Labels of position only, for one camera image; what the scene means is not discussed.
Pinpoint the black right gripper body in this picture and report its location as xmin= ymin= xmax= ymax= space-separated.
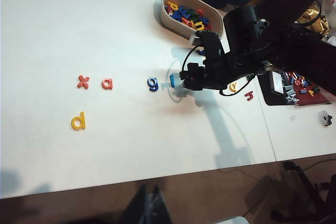
xmin=180 ymin=32 xmax=232 ymax=91

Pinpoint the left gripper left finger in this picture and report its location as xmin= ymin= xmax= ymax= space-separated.
xmin=123 ymin=184 xmax=147 ymax=224

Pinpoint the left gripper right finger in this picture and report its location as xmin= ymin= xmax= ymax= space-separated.
xmin=151 ymin=186 xmax=171 ymax=224

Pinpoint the blue letter g magnet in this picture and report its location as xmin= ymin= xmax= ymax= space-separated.
xmin=147 ymin=77 xmax=160 ymax=92

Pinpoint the yellow letter d magnet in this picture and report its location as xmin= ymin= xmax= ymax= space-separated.
xmin=70 ymin=111 xmax=87 ymax=131

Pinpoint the light blue letter l magnet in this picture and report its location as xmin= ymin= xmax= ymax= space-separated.
xmin=169 ymin=73 xmax=180 ymax=88

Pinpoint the red letter a magnet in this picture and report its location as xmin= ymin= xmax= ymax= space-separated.
xmin=101 ymin=77 xmax=114 ymax=90

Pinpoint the red letter x magnet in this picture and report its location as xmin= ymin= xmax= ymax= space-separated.
xmin=77 ymin=75 xmax=90 ymax=90

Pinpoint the beige oval container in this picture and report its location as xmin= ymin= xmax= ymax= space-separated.
xmin=159 ymin=0 xmax=224 ymax=41

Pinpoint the white small box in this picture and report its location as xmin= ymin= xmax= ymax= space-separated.
xmin=269 ymin=71 xmax=285 ymax=95

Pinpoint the white plastic object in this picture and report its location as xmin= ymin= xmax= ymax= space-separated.
xmin=215 ymin=216 xmax=251 ymax=224

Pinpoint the black tray red lining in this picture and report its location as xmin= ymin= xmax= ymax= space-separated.
xmin=258 ymin=68 xmax=332 ymax=107

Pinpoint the gold foil bag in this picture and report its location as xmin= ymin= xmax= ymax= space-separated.
xmin=296 ymin=8 xmax=332 ymax=38

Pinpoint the white and black small object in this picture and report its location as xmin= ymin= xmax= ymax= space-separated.
xmin=318 ymin=110 xmax=333 ymax=128

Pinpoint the clear plastic bag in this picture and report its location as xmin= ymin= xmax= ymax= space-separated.
xmin=319 ymin=0 xmax=336 ymax=15

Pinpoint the black metal frame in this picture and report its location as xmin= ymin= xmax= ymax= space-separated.
xmin=270 ymin=161 xmax=336 ymax=224

